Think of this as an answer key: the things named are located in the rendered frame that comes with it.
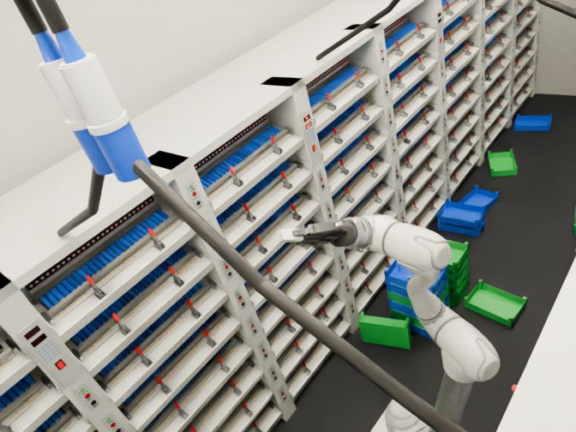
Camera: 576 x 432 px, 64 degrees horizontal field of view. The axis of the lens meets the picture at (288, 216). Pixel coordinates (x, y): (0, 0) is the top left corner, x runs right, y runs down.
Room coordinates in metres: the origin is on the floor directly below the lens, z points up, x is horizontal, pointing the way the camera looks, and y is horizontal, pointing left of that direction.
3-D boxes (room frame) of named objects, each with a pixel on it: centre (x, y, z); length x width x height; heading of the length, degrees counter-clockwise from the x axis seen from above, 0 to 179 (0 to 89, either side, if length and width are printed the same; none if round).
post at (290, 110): (2.07, -0.15, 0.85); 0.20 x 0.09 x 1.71; 41
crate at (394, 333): (1.84, -0.37, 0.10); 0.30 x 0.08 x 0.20; 58
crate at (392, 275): (1.90, -0.62, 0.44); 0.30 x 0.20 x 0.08; 42
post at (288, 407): (1.61, 0.38, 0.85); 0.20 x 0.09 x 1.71; 41
